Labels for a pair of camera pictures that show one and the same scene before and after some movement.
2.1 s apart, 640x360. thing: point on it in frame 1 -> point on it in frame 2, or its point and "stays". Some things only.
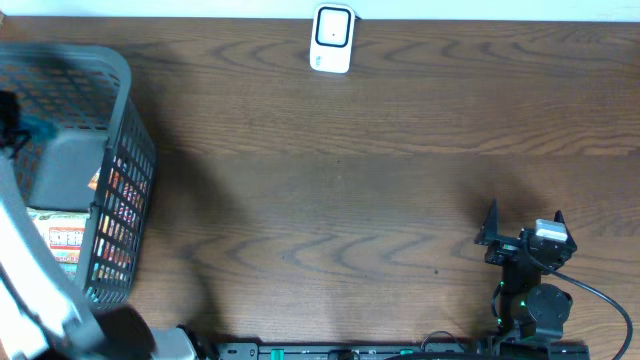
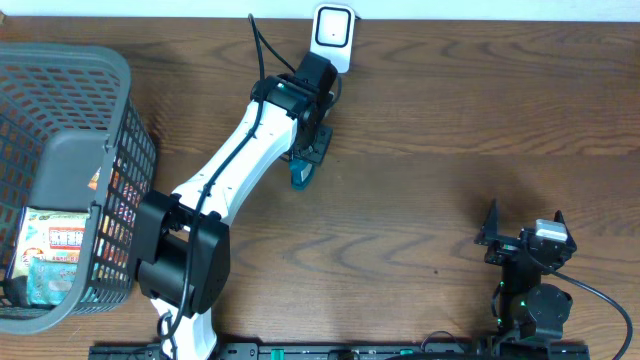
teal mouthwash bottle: (40, 130) -> (301, 174)
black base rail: (395, 350) stays
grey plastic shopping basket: (101, 159) stays
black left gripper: (5, 106) -> (319, 147)
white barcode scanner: (332, 36) stays
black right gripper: (489, 233) stays
